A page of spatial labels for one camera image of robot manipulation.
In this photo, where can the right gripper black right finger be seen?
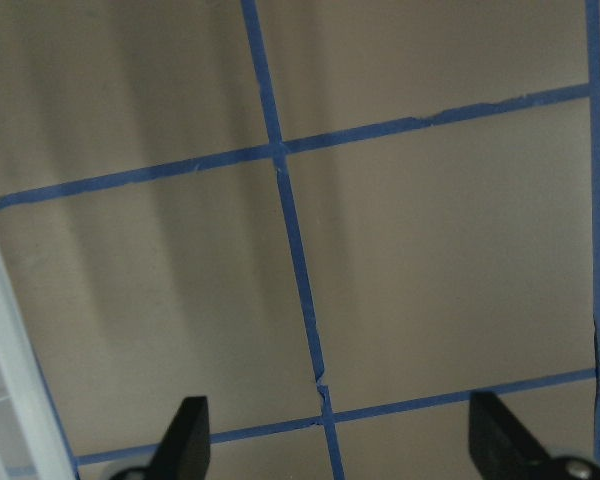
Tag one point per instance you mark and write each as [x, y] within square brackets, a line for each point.
[501, 447]

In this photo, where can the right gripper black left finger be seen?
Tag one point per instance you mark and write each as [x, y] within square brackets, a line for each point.
[184, 451]

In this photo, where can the clear plastic box lid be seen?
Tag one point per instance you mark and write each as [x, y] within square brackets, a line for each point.
[32, 444]

